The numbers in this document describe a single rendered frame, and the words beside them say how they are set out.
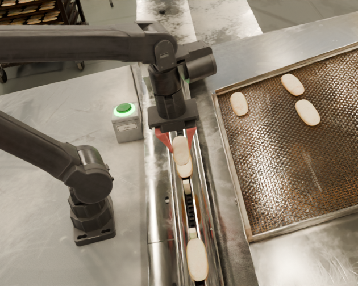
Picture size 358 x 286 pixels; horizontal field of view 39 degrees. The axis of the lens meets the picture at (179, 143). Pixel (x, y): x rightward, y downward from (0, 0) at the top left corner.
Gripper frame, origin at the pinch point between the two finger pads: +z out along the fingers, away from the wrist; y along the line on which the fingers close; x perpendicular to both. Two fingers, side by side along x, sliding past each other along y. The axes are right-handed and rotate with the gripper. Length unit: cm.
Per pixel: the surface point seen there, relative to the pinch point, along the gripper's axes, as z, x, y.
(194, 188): 8.4, 4.5, -1.3
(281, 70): 1.2, -24.6, -27.4
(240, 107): 2.7, -14.1, -15.0
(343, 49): -1.3, -24.6, -43.0
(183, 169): 7.4, -1.0, 0.5
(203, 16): 12, -90, -14
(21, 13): 47, -232, 94
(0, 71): 81, -227, 121
